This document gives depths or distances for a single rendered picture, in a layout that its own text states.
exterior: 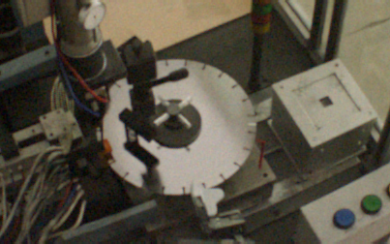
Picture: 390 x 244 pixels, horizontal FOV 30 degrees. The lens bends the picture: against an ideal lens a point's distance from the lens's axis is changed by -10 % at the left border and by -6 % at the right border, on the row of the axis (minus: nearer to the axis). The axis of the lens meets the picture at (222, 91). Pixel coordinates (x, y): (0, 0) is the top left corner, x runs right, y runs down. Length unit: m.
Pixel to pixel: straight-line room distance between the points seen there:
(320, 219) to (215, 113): 0.31
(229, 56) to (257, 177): 0.42
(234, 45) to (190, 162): 0.52
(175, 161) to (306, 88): 0.36
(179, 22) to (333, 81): 0.48
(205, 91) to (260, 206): 0.29
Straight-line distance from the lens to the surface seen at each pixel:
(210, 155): 1.54
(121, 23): 2.02
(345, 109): 1.69
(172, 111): 1.53
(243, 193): 1.61
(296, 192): 1.73
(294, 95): 1.70
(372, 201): 1.57
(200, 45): 1.96
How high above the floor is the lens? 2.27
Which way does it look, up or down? 54 degrees down
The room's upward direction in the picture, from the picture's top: 2 degrees clockwise
